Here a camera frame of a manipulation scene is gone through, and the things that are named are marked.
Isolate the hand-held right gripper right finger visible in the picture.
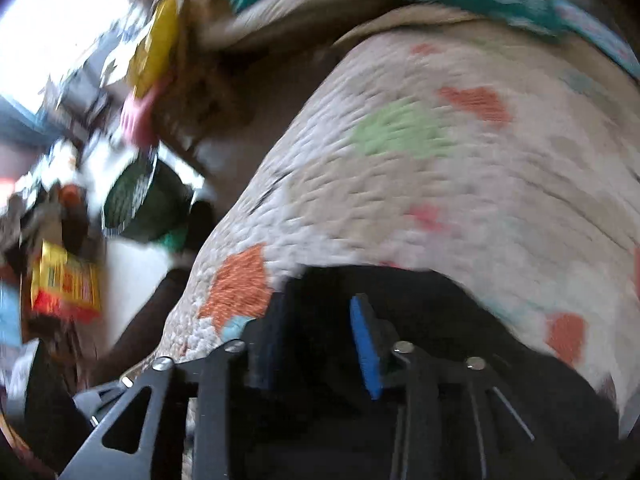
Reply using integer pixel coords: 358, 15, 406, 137
349, 293, 537, 480

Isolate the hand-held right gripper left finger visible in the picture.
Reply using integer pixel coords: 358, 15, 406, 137
57, 291, 287, 480

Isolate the red and yellow packet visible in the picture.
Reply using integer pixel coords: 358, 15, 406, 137
29, 241, 102, 323

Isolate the quilted patterned blanket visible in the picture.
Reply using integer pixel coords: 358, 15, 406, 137
160, 27, 640, 428

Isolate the dark green mesh basket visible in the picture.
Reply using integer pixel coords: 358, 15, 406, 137
101, 151, 197, 242

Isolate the wooden chair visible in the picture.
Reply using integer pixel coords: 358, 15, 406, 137
149, 10, 253, 163

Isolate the pink soft item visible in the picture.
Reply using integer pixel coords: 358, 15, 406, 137
119, 82, 167, 149

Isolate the beige folded cushion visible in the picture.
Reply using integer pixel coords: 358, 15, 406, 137
199, 0, 403, 57

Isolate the green packet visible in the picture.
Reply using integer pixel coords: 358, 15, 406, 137
382, 0, 563, 37

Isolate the light blue printed box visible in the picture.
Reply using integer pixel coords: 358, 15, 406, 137
549, 0, 640, 82

